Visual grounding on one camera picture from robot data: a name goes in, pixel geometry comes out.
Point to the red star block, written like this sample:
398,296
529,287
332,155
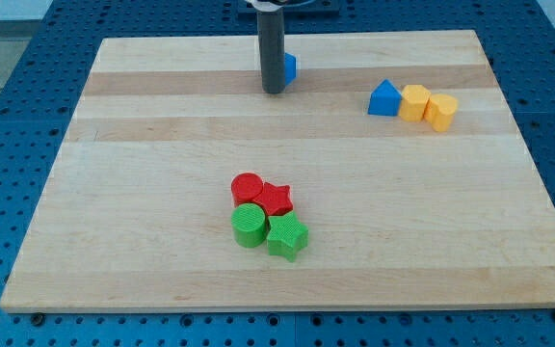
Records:
274,200

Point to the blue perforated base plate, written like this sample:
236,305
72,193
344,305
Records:
37,102

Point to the green star block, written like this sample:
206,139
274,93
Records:
287,236

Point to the yellow cylinder block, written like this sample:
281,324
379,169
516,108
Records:
440,111

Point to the wooden board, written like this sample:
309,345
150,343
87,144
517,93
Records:
135,213

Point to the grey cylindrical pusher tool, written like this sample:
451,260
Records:
270,32

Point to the red cylinder block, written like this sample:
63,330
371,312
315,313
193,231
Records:
245,187

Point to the green cylinder block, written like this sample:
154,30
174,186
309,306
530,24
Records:
248,221

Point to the blue triangular prism block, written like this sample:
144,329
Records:
385,100

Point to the blue cube block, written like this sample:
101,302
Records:
290,68

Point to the yellow hexagonal block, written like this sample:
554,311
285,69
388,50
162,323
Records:
414,102

